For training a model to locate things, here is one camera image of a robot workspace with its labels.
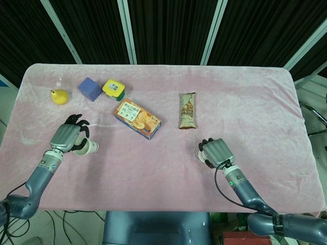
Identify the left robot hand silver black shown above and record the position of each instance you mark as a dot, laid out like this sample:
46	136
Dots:
64	137

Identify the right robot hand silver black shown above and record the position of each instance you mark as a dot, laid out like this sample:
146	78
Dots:
217	151

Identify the single white paper cup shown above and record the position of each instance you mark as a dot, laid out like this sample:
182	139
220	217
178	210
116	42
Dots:
89	148

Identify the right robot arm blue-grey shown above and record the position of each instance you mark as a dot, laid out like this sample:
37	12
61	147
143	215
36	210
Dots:
245	194

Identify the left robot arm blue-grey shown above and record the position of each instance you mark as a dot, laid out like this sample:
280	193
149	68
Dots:
38	178

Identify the yellow pear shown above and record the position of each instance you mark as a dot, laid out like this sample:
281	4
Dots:
60	97

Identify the beige snack bar wrapper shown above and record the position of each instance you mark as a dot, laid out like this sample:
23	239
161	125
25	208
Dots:
188	109

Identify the purple cube block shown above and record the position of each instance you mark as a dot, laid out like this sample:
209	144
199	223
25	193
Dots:
89	89

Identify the pink velvet tablecloth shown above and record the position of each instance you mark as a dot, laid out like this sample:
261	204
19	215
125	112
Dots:
158	173

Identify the yellow lidded green tub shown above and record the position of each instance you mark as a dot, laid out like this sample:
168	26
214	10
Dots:
113	88

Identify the orange cookie box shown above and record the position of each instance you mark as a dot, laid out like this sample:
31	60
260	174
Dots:
140	120

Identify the red box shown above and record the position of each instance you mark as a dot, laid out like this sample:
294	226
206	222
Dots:
240	240

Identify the blue-grey robot torso base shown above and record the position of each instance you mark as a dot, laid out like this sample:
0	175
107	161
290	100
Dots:
155	227

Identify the black partition panel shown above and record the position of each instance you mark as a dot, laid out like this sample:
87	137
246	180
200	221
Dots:
94	30
260	30
171	30
25	38

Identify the pale partition frame post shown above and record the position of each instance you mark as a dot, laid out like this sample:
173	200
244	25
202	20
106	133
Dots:
306	46
309	79
7	83
212	35
63	35
128	35

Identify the chrome metal chair frame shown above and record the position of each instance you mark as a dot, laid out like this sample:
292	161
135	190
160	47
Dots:
315	113

